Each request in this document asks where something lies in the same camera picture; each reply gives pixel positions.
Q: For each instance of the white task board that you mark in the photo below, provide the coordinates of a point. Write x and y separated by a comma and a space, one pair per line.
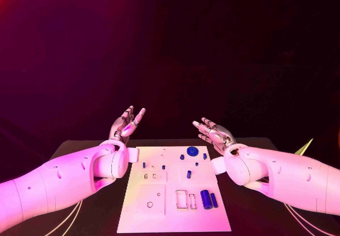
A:
170, 217

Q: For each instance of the thin blue cylinder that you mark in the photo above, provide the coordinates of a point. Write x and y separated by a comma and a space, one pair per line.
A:
213, 200

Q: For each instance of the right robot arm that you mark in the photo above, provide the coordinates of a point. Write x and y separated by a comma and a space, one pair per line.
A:
291, 175

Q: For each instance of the blue gear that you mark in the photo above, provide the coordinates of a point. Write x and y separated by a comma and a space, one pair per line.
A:
191, 151

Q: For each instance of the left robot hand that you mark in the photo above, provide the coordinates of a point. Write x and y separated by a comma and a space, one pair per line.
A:
124, 127

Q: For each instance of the tall blue peg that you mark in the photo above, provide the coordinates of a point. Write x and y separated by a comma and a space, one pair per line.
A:
188, 174

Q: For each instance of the large blue cylinder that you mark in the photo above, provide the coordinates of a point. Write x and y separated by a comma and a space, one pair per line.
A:
206, 199

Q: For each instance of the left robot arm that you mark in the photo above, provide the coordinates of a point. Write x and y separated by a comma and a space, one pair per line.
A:
52, 184

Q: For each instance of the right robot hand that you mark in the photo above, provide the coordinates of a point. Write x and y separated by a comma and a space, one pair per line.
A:
217, 135

